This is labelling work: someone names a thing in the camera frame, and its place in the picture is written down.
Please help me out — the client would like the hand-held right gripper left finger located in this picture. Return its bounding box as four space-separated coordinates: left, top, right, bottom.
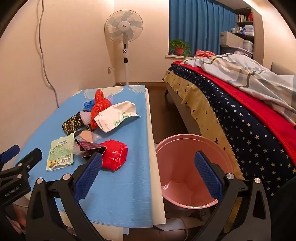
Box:
25 152 105 241

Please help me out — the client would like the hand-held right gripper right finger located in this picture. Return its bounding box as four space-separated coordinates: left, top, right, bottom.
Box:
195 151 270 241

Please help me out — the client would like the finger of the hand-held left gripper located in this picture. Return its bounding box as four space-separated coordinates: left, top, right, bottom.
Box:
0 145 21 165
0 148 43 179

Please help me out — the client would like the pink plastic basin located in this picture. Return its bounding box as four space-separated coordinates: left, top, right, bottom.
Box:
154 134 240 209

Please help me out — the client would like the green snack packet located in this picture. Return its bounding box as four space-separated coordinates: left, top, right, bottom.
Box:
46 133 75 171

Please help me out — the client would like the dark red wrapper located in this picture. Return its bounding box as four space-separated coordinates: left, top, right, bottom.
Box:
75 139 107 158

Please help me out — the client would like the red plastic bag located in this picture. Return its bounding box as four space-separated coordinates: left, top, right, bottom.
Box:
99 139 129 172

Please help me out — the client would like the clear plastic wrapper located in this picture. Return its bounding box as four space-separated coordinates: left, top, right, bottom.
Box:
73 130 102 143

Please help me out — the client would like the dark floral cloth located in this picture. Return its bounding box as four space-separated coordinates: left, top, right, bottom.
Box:
62 113 84 135

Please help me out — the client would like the lavender plastic bag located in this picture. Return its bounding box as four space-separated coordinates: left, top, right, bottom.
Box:
79 111 93 127

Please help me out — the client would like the white paper bag green print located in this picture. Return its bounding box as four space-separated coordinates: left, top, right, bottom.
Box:
94 101 141 133

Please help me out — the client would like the orange-red mesh bag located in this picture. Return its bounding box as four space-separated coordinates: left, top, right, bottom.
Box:
90 89 113 129

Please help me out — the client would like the blue plastic bag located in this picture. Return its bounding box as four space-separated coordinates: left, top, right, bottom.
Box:
83 100 96 111

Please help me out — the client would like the blue tablecloth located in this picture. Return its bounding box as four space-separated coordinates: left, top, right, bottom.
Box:
15 85 154 229

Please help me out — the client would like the bed with star blanket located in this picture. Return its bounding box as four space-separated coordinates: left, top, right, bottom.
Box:
162 64 296 198

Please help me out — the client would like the red blanket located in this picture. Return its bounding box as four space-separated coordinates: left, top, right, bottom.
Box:
178 61 296 168

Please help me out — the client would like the plaid light blue quilt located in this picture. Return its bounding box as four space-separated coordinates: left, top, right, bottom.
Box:
180 53 296 127

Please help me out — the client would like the pink cloth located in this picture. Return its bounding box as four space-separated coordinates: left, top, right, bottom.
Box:
195 49 216 58

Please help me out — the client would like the grey storage box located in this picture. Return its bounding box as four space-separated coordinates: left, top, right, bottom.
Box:
221 46 253 56

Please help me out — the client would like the potted green plant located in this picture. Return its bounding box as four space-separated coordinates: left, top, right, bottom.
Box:
169 39 192 58

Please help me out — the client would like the grey headboard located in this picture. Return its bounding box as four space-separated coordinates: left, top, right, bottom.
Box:
270 62 296 76

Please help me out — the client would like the cardboard box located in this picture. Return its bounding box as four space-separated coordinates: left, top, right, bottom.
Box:
220 31 245 48

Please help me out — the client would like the blue curtain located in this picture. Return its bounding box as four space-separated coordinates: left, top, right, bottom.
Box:
169 0 237 56

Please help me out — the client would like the white standing fan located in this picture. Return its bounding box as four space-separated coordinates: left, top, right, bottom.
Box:
104 10 144 87

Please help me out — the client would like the brown bookshelf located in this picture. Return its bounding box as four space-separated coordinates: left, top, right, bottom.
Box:
235 7 255 58

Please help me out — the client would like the grey wall cable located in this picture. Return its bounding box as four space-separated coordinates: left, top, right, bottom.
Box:
38 0 60 108

